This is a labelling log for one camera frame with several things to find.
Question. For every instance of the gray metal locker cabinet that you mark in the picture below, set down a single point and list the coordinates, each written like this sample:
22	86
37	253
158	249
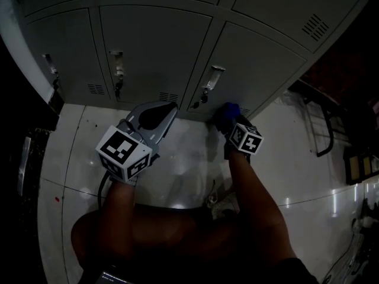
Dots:
154	46

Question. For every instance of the person's dark shirt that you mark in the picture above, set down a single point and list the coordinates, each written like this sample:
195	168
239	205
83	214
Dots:
290	272

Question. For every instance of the black locker key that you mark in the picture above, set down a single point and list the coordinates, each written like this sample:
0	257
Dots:
55	83
118	89
203	98

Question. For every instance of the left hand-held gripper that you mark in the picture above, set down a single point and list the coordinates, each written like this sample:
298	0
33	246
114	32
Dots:
118	146

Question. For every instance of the person's right forearm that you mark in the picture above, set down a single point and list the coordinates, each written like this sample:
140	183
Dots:
254	188

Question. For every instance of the person's left leg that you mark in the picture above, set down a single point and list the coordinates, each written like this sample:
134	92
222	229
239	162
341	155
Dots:
154	235

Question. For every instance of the silver metal bar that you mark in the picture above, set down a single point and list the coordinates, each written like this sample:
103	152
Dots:
23	164

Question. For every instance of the black frame with yellow panels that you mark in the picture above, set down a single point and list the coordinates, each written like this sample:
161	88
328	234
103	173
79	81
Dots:
355	167

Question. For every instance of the person's leg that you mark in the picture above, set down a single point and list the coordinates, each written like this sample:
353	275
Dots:
219	238
154	235

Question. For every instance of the person's white sneaker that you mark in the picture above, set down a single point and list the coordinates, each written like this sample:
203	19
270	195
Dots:
223	207

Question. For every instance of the black metal tube frame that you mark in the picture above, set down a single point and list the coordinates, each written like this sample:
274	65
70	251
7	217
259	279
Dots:
329	129

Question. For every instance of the pink garment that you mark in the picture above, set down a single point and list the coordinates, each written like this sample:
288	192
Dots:
375	106

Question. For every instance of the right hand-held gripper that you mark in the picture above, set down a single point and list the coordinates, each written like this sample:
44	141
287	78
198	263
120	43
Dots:
247	139

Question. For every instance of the person's right leg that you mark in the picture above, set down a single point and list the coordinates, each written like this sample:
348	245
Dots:
219	238

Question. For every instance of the blue cloth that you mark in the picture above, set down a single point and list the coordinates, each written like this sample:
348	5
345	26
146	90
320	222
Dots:
229	114

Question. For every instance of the person's left forearm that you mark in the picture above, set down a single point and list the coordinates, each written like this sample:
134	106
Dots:
118	206

